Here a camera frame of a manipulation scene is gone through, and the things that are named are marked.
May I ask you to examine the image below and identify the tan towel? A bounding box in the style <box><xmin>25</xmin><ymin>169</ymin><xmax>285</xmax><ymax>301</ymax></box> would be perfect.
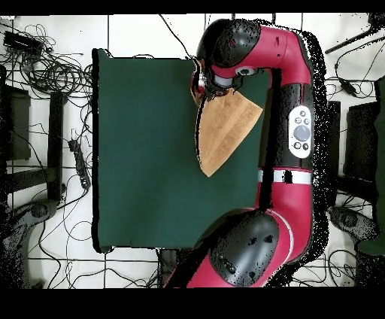
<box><xmin>190</xmin><ymin>88</ymin><xmax>265</xmax><ymax>178</ymax></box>

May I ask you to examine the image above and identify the black flat panel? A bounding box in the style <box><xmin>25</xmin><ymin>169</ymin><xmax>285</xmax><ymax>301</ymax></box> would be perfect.
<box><xmin>0</xmin><ymin>85</ymin><xmax>32</xmax><ymax>162</ymax></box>
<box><xmin>343</xmin><ymin>102</ymin><xmax>380</xmax><ymax>181</ymax></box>

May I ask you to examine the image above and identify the dark green table cloth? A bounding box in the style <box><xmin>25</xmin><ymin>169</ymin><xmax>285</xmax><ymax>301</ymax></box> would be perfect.
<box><xmin>91</xmin><ymin>47</ymin><xmax>274</xmax><ymax>254</ymax></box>

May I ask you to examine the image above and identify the black power strip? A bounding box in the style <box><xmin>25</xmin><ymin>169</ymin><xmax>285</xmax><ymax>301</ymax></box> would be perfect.
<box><xmin>68</xmin><ymin>138</ymin><xmax>92</xmax><ymax>190</ymax></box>

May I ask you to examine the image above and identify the black power adapter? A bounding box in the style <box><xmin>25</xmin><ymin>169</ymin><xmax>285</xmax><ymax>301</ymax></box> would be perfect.
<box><xmin>339</xmin><ymin>80</ymin><xmax>359</xmax><ymax>97</ymax></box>

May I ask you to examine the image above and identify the black rod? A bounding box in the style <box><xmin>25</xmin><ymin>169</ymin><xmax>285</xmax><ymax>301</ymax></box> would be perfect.
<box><xmin>325</xmin><ymin>29</ymin><xmax>377</xmax><ymax>55</ymax></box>

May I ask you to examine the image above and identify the black electronics box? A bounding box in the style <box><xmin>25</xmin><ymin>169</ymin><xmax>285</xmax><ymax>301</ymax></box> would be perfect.
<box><xmin>2</xmin><ymin>30</ymin><xmax>44</xmax><ymax>56</ymax></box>

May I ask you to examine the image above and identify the black stand crossbar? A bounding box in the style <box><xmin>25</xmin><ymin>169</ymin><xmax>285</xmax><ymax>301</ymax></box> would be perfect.
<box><xmin>338</xmin><ymin>173</ymin><xmax>377</xmax><ymax>202</ymax></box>
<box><xmin>5</xmin><ymin>167</ymin><xmax>50</xmax><ymax>193</ymax></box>

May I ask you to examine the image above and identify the grey stand base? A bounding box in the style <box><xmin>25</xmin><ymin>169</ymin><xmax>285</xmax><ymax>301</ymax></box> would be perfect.
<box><xmin>0</xmin><ymin>198</ymin><xmax>59</xmax><ymax>290</ymax></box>
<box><xmin>328</xmin><ymin>205</ymin><xmax>380</xmax><ymax>242</ymax></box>

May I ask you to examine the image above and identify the tangle of black cables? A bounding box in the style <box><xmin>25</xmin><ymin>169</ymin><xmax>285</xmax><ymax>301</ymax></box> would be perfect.
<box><xmin>5</xmin><ymin>25</ymin><xmax>93</xmax><ymax>99</ymax></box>

